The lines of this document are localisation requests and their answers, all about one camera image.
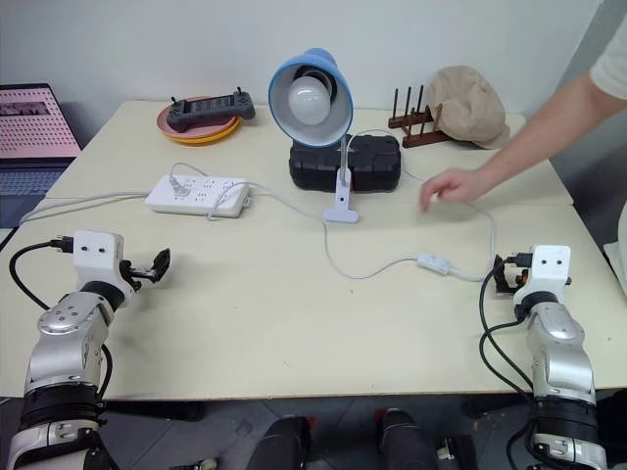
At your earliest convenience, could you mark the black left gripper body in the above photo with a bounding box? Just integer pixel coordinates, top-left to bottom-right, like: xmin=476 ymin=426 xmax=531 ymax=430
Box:
xmin=119 ymin=259 xmax=158 ymax=290

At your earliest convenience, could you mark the white inline cord switch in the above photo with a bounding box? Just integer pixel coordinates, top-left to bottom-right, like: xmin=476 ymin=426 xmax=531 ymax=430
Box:
xmin=416 ymin=252 xmax=454 ymax=276

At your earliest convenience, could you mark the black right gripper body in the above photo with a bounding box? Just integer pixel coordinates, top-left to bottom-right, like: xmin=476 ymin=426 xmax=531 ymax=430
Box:
xmin=502 ymin=263 xmax=530 ymax=298

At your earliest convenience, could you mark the black plastic case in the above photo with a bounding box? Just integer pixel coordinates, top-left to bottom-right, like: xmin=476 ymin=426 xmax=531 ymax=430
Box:
xmin=287 ymin=133 xmax=405 ymax=194

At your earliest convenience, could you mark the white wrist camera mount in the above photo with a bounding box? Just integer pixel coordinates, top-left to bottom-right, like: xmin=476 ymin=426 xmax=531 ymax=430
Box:
xmin=72 ymin=231 xmax=137 ymax=297
xmin=512 ymin=244 xmax=574 ymax=301

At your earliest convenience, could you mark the yellow plate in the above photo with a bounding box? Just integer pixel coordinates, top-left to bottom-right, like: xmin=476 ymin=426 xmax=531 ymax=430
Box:
xmin=166 ymin=117 xmax=244 ymax=146

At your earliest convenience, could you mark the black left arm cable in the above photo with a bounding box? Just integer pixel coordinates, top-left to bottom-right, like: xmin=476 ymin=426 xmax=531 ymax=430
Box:
xmin=8 ymin=237 xmax=75 ymax=310

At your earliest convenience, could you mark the white power strip cord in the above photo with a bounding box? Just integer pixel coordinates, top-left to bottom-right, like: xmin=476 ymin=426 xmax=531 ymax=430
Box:
xmin=17 ymin=191 xmax=150 ymax=227

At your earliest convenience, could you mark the grey handheld controller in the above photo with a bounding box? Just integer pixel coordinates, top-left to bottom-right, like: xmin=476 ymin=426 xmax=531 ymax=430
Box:
xmin=166 ymin=86 xmax=258 ymax=134

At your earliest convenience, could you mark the white light bulb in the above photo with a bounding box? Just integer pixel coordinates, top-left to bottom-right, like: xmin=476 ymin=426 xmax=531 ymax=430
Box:
xmin=286 ymin=73 xmax=335 ymax=125

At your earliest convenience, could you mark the laptop with pink screen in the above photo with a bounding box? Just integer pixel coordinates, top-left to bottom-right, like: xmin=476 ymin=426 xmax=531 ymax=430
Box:
xmin=0 ymin=82 xmax=83 ymax=229

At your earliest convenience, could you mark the brown wooden peg rack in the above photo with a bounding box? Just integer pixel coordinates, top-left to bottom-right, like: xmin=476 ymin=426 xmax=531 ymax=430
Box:
xmin=388 ymin=84 xmax=445 ymax=149

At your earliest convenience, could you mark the blue clip desk lamp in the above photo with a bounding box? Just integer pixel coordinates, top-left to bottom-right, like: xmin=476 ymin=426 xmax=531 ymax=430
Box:
xmin=266 ymin=46 xmax=362 ymax=226

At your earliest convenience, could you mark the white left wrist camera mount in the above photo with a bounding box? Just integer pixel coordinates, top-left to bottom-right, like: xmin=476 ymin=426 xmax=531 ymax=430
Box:
xmin=72 ymin=231 xmax=137 ymax=297

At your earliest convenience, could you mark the pink plate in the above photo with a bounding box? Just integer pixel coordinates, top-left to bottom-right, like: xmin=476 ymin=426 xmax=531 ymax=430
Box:
xmin=156 ymin=105 xmax=242 ymax=140

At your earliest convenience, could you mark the grey plug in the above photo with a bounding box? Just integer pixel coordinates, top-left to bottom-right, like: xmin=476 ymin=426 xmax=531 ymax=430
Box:
xmin=168 ymin=174 xmax=191 ymax=201

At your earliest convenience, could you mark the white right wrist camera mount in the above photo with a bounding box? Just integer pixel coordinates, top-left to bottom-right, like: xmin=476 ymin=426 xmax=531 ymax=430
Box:
xmin=512 ymin=244 xmax=574 ymax=301

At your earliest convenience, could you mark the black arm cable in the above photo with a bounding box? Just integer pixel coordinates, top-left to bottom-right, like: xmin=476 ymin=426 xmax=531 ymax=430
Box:
xmin=8 ymin=237 xmax=75 ymax=310
xmin=478 ymin=251 xmax=536 ymax=394

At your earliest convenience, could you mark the beige cloth cap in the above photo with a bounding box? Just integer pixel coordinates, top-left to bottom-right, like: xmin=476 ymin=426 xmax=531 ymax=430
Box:
xmin=427 ymin=65 xmax=512 ymax=151

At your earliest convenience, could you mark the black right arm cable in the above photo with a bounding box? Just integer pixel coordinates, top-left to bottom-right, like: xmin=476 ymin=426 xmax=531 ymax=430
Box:
xmin=478 ymin=251 xmax=536 ymax=394

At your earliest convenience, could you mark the dark rounded shape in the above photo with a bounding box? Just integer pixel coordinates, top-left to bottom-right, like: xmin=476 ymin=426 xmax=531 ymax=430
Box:
xmin=379 ymin=407 xmax=439 ymax=470
xmin=258 ymin=414 xmax=314 ymax=470

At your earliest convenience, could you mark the white power strip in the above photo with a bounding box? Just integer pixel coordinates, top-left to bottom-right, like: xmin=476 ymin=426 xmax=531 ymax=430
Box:
xmin=144 ymin=175 xmax=254 ymax=218

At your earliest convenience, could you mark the black table frame bar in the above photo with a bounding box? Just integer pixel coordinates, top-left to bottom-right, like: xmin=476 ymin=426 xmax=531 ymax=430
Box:
xmin=101 ymin=399 xmax=206 ymax=423

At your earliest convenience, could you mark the white lamp cord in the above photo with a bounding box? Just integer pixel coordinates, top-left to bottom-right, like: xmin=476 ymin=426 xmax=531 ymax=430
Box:
xmin=169 ymin=127 xmax=500 ymax=283

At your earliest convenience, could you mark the person's bare hand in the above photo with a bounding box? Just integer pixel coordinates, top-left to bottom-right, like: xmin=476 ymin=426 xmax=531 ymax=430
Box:
xmin=419 ymin=167 xmax=486 ymax=213

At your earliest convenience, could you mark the pale shirt sleeve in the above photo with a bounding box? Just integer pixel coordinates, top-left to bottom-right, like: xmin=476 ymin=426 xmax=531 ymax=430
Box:
xmin=589 ymin=27 xmax=627 ymax=100

